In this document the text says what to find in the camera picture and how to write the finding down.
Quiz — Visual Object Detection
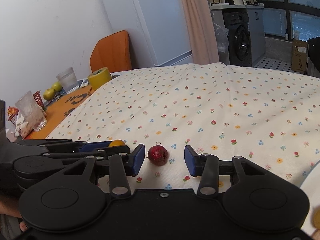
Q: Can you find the small red apple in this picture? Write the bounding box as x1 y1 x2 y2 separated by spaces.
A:
148 145 169 166

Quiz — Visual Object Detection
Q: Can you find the small yellow-orange fruit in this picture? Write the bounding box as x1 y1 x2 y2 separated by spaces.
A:
109 139 126 147

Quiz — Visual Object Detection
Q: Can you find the person's left hand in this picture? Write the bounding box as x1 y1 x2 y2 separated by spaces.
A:
1 196 28 236

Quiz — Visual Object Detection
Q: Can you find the snack packet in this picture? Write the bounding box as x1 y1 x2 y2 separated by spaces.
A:
14 107 46 139

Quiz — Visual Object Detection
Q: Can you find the orange cat placemat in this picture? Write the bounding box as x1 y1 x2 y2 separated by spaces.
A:
26 85 94 139

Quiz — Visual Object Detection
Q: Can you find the floral white tablecloth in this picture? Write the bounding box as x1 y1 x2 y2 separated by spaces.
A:
49 63 319 190

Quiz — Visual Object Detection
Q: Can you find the green apple left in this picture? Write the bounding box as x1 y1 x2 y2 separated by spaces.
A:
43 88 56 101

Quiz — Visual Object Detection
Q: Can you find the green apple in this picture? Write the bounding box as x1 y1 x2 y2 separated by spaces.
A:
43 88 56 101
51 82 62 92

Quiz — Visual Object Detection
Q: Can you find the frosted glass near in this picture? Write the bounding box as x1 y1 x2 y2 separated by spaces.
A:
15 91 47 132

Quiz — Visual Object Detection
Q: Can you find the green apple right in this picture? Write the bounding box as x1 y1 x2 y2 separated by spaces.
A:
51 82 62 92

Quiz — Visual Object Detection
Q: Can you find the yellow tape roll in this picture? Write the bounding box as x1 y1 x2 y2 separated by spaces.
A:
87 67 112 90

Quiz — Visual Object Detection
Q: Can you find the clear glass far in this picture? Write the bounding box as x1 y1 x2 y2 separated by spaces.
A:
56 67 80 94

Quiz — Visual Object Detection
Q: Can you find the orange chair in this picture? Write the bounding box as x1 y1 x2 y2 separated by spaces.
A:
89 30 132 73

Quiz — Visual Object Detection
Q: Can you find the pink curtain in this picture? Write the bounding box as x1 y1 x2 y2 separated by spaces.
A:
181 0 219 64

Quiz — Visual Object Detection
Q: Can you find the white plate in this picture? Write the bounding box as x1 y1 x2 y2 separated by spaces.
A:
300 163 320 239

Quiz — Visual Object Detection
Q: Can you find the orange in plate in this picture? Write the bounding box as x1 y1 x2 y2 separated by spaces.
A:
312 209 320 230

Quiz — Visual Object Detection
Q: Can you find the black washing machine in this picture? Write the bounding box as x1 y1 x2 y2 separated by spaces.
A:
222 9 252 66

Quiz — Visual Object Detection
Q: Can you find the cardboard box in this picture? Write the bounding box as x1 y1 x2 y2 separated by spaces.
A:
291 39 308 73

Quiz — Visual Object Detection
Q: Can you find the white kettle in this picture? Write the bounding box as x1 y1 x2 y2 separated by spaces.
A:
233 0 247 5

